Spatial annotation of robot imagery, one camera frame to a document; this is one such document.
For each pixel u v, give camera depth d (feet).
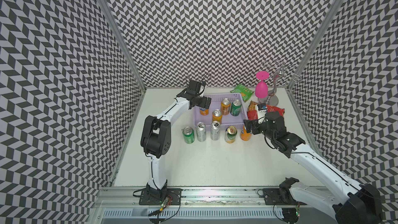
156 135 1.73
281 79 2.73
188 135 2.72
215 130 2.71
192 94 2.46
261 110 2.23
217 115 3.06
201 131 2.70
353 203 1.23
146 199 2.32
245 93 3.68
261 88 3.11
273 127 1.90
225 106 3.19
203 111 3.30
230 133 2.78
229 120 3.34
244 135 2.92
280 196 2.33
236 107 3.16
